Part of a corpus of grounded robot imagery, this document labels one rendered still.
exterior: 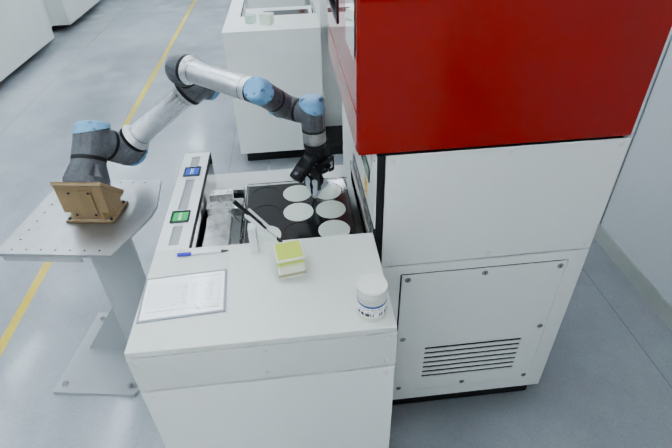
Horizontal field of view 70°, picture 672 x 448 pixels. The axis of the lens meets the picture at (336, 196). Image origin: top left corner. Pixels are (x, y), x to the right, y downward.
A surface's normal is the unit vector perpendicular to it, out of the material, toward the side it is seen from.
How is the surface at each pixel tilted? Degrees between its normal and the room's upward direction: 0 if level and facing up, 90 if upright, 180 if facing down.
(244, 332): 0
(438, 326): 90
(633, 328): 0
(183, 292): 0
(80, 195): 90
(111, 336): 90
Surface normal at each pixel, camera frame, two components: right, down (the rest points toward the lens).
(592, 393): -0.03, -0.81
